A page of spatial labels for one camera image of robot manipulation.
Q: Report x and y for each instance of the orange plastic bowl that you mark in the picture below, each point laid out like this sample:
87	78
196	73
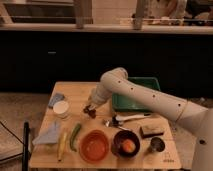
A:
94	146

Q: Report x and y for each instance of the yellow corn cob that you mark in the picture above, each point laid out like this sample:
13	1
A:
61	145

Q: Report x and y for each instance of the dark bowl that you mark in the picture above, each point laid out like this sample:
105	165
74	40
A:
117	143

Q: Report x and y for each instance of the dark red grape bunch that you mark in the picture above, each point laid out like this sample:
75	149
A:
91	113

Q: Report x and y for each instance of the white spoon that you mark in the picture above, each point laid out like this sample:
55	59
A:
131	117

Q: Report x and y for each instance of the light blue cloth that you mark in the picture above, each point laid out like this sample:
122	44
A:
49	136

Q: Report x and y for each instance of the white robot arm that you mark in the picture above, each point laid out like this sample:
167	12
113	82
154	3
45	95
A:
194	118

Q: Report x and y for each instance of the small metal cup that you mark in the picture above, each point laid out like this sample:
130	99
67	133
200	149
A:
157	145

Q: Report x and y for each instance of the orange fruit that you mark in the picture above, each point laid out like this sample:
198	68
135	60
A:
128	146

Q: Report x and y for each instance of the black pole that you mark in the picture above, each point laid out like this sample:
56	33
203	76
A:
25	156

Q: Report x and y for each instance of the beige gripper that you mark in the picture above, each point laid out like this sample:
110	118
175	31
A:
91	106

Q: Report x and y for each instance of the green chili pepper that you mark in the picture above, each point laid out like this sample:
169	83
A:
74	134

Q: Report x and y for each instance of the white paper cup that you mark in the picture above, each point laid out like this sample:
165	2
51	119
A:
60	109

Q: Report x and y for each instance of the green plastic tray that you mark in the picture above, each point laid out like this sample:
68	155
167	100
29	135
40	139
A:
122	103

